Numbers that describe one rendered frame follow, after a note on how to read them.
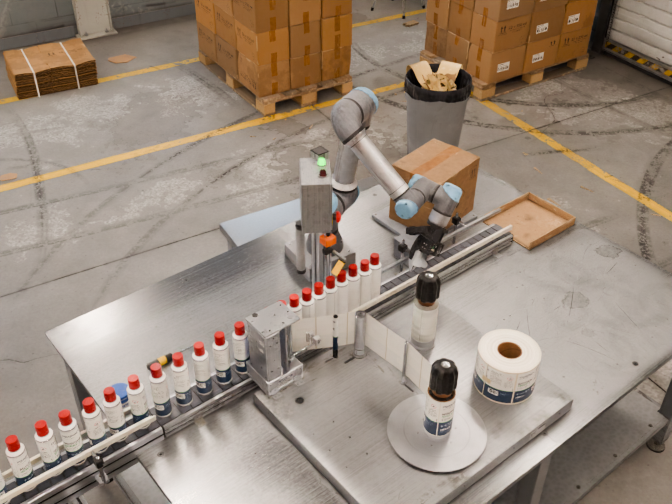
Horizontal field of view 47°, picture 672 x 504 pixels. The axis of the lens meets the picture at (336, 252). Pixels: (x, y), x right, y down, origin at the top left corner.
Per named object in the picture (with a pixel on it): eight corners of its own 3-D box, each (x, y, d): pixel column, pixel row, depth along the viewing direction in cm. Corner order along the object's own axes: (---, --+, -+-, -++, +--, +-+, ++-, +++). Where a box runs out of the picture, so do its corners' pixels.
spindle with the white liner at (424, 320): (422, 354, 269) (428, 287, 251) (404, 340, 275) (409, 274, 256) (440, 342, 274) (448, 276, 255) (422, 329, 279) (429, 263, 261)
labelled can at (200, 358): (202, 398, 252) (195, 353, 240) (193, 389, 255) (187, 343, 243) (215, 391, 255) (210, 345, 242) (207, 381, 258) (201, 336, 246)
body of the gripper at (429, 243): (426, 257, 289) (440, 228, 286) (410, 246, 295) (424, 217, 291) (438, 258, 295) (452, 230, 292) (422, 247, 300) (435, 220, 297)
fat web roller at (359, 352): (358, 361, 266) (359, 320, 255) (349, 353, 269) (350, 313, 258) (368, 355, 268) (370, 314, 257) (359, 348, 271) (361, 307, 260)
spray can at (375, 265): (371, 304, 289) (373, 261, 277) (363, 297, 293) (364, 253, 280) (382, 299, 292) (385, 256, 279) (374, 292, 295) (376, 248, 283)
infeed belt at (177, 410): (162, 433, 246) (161, 425, 243) (149, 417, 251) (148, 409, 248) (510, 240, 329) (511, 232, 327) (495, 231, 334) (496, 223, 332)
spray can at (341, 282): (341, 322, 282) (341, 278, 269) (330, 316, 284) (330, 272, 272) (350, 315, 285) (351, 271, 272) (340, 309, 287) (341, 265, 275)
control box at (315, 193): (301, 234, 256) (300, 185, 244) (300, 205, 269) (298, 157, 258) (332, 233, 256) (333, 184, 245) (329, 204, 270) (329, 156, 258)
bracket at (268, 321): (265, 338, 238) (264, 336, 237) (244, 319, 244) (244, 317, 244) (300, 320, 245) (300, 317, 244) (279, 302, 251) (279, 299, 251)
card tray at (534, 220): (529, 250, 325) (530, 242, 323) (482, 222, 341) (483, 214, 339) (574, 224, 340) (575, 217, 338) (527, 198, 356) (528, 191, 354)
